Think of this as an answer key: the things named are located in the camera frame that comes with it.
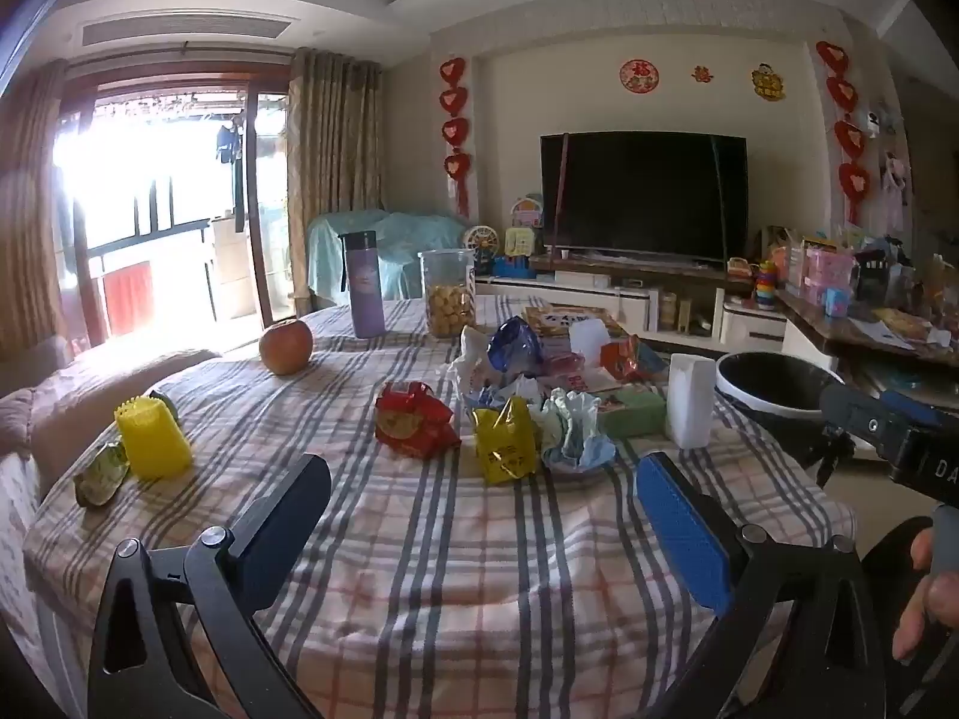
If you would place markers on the yellow toy board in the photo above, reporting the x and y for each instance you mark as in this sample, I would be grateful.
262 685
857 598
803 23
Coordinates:
517 242

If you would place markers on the pink hanging clothes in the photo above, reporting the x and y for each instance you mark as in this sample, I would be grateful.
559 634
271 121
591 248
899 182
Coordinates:
895 180

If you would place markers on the green stick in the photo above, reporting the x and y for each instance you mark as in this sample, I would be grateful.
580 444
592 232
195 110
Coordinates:
722 198

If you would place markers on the person's right hand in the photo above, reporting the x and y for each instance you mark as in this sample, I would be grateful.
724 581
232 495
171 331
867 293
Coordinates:
936 603

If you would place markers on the teal covered sofa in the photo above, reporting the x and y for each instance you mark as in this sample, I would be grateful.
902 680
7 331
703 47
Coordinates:
404 247

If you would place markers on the crumpled pale blue paper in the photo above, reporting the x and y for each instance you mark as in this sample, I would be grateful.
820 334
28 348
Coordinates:
573 427

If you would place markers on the red hanging cloth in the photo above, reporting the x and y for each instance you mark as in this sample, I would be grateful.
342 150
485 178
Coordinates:
127 288

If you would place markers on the green box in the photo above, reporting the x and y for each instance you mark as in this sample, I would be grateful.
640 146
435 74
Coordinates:
633 412

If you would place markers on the red apple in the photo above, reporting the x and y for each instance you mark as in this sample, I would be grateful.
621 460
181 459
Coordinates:
285 347

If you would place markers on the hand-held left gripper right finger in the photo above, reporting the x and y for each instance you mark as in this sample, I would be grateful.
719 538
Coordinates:
685 532

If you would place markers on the yellow patterned board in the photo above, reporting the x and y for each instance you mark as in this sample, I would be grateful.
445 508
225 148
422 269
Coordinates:
903 326

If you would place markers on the red snack wrapper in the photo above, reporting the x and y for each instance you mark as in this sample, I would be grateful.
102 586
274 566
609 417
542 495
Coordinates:
412 419

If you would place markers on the white plastic bag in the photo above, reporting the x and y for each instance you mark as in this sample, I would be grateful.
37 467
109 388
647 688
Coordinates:
472 359

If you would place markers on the red stick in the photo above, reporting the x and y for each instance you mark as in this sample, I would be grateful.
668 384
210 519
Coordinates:
558 195

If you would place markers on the yellow ribbed plastic cup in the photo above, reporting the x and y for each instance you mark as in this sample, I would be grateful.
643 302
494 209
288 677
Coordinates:
153 438

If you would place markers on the yellow figure wall sticker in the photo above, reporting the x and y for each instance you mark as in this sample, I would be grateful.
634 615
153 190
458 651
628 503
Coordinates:
768 82

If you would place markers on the blue toy vehicle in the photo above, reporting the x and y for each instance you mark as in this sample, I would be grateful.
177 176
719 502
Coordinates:
509 266

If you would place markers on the checked tablecloth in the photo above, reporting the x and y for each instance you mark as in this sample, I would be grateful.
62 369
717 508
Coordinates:
419 577

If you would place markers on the beige patterned curtain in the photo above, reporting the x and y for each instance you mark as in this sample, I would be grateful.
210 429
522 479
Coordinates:
333 180
30 202

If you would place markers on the black flat television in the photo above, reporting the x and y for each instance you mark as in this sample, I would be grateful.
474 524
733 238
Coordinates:
644 195

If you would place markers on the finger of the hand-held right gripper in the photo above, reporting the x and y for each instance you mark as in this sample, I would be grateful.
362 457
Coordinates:
854 412

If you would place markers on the small red wall sticker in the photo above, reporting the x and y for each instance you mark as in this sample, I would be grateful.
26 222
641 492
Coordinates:
701 73

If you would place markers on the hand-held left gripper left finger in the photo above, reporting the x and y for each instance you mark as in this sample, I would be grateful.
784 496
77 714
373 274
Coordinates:
285 524

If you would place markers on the red and white milk carton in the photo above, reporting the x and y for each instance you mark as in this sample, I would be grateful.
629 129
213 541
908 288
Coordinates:
558 368

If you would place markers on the black trash bin white rim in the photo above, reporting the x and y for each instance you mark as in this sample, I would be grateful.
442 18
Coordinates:
779 389

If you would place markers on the colourful children's book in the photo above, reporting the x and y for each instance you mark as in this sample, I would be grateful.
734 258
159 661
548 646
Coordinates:
558 318

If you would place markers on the pink sofa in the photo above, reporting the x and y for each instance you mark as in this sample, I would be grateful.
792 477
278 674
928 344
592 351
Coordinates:
75 404

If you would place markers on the clear cookie jar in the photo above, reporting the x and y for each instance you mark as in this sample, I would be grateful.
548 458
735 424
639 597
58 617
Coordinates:
448 299

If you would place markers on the round red wall sticker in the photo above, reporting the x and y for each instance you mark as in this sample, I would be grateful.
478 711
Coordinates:
638 76

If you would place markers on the blue plastic bag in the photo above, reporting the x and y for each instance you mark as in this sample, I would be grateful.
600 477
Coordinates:
513 348

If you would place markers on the marble top side counter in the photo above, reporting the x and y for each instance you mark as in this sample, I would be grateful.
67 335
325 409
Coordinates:
839 329

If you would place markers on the orange snack packet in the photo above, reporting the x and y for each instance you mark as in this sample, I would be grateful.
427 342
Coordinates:
625 359

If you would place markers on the toy telephone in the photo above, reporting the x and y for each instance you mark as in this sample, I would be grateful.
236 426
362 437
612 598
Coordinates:
739 267

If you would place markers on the green foil wrapper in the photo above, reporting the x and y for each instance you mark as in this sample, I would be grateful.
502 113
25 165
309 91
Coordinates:
101 468

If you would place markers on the small blue toy box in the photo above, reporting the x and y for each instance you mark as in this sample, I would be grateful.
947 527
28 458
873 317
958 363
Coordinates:
835 303

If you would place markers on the purple drink bottle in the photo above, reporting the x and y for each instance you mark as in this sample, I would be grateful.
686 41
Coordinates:
365 292

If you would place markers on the toy ferris wheel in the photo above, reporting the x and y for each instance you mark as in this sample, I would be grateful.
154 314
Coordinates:
479 240

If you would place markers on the yellow snack packet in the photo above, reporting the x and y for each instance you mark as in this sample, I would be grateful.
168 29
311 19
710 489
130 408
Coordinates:
506 442

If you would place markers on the pink storage box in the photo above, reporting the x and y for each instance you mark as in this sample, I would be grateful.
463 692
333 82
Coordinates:
824 273

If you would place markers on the colourful toy house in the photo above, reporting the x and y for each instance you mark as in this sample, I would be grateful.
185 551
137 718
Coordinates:
527 213

